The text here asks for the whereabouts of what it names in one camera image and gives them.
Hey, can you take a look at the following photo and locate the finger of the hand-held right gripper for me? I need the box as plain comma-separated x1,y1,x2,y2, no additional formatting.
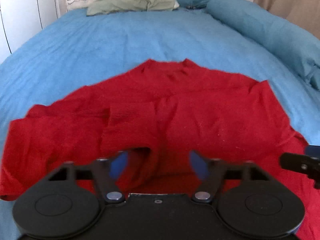
279,145,320,189

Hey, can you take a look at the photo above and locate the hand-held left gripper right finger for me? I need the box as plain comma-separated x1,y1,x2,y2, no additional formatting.
189,150,270,203

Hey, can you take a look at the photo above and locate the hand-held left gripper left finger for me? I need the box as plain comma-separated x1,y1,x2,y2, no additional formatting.
48,150,129,203

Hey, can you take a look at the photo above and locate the red shirt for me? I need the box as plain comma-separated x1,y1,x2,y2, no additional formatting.
0,58,320,240

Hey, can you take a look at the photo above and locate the blue bed sheet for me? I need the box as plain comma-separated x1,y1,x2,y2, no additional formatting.
0,7,320,240

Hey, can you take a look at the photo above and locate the rolled blue duvet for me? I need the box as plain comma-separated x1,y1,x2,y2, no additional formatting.
172,0,320,91

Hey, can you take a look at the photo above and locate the green pillowcase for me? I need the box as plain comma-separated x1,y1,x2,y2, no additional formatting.
86,0,179,17

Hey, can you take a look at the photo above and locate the white wardrobe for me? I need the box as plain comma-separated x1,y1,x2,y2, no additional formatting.
0,0,68,63

